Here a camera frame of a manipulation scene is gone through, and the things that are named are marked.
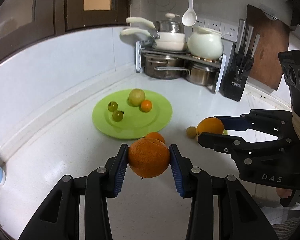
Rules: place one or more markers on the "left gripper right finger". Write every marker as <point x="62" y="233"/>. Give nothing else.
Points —
<point x="194" y="183"/>

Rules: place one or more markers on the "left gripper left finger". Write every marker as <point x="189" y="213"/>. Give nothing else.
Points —
<point x="103" y="183"/>

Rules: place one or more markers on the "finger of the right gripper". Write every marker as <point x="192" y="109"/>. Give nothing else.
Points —
<point x="235" y="123"/>
<point x="222" y="143"/>

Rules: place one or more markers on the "small tan fruit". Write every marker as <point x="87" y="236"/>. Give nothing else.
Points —
<point x="191" y="132"/>

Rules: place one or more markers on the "large orange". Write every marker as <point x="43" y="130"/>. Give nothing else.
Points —
<point x="148" y="158"/>

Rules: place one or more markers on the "small orange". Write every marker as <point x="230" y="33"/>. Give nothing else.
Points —
<point x="155" y="135"/>

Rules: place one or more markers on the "green tomato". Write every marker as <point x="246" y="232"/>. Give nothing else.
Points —
<point x="112" y="106"/>
<point x="117" y="115"/>

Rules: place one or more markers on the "small orange tangerine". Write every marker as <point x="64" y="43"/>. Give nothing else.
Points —
<point x="146" y="106"/>

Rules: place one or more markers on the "yellow green pear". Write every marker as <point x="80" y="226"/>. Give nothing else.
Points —
<point x="136" y="97"/>

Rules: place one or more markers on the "person right hand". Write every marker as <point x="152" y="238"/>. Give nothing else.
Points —
<point x="283" y="193"/>

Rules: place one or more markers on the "black knife block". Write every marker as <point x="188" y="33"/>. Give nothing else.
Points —
<point x="241" y="62"/>

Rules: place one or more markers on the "small steel pot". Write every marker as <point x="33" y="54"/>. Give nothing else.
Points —
<point x="201" y="74"/>

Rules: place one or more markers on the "green plate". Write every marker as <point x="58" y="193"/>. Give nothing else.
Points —
<point x="135" y="123"/>

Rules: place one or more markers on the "white ceramic pot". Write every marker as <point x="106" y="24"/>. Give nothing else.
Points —
<point x="206" y="43"/>

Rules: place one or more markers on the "wooden cutting board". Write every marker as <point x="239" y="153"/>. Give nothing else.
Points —
<point x="274" y="39"/>

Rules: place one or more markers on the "corner pot rack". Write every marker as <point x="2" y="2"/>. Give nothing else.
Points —
<point x="144" y="47"/>

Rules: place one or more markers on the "large steel pot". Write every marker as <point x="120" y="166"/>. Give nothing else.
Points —
<point x="164" y="67"/>

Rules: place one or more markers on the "cream saucepan lower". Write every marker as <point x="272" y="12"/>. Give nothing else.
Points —
<point x="161" y="40"/>

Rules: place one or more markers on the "white hanging ladle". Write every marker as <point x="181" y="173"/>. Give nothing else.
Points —
<point x="189" y="18"/>

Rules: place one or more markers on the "steel pot with lid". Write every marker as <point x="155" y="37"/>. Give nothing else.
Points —
<point x="171" y="24"/>

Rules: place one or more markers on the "wall power sockets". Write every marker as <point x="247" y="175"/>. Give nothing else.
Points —
<point x="229" y="31"/>

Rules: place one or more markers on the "dark wooden window frame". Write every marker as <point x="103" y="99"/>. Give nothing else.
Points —
<point x="26" y="22"/>

